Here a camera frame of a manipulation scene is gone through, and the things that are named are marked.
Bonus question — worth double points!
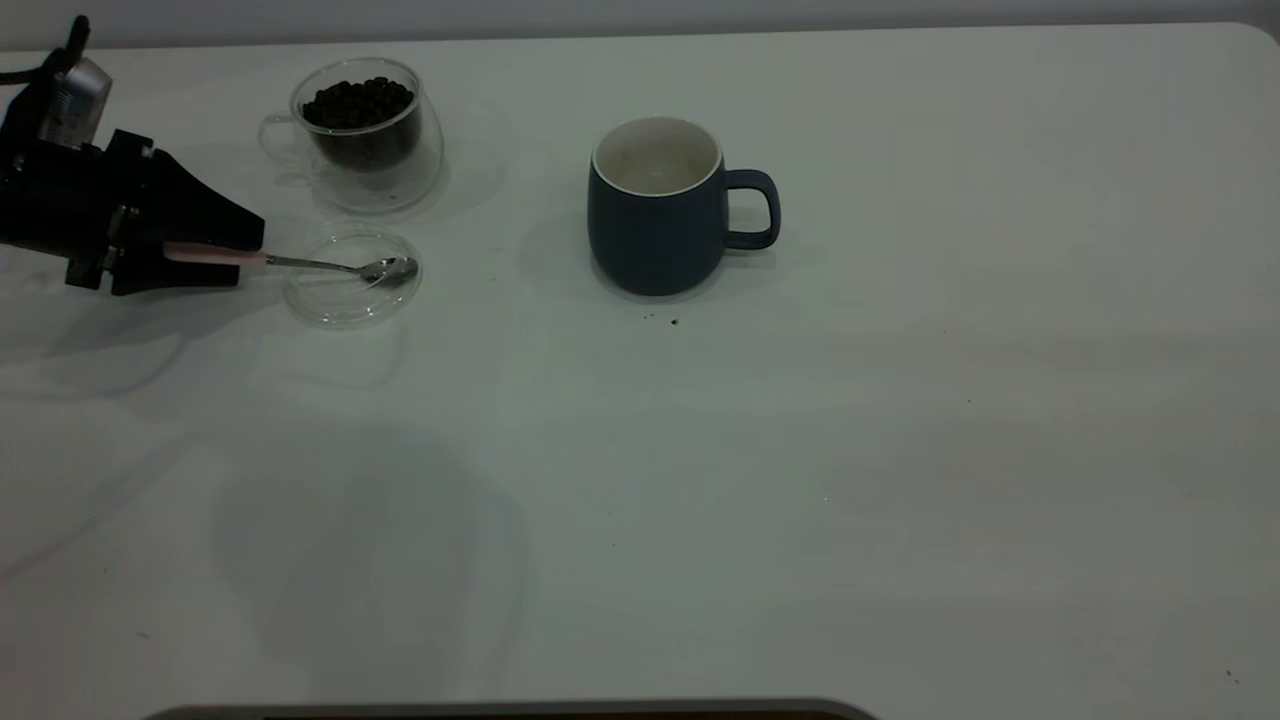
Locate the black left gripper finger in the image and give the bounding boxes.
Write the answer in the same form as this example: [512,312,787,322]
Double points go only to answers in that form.
[122,150,267,252]
[109,260,242,297]

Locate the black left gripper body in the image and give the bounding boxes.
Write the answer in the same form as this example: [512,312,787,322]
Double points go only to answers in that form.
[0,85,156,292]

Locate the pink-handled metal spoon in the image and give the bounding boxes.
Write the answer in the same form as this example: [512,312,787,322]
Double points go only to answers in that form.
[163,241,419,289]

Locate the dark coffee beans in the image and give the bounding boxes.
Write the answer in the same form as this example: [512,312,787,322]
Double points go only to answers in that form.
[302,78,417,169]

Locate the dark blue ceramic mug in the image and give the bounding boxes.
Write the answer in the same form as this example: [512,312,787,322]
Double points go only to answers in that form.
[587,116,782,297]

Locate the clear glass saucer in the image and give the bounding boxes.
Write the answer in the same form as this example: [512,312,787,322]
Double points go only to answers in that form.
[283,224,423,329]

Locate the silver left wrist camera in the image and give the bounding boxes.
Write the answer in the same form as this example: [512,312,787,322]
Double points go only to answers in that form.
[38,58,113,151]

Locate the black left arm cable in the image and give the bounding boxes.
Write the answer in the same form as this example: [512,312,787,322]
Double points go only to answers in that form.
[0,14,93,87]

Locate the clear double-wall glass cup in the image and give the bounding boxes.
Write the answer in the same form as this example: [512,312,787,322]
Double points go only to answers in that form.
[258,57,446,214]

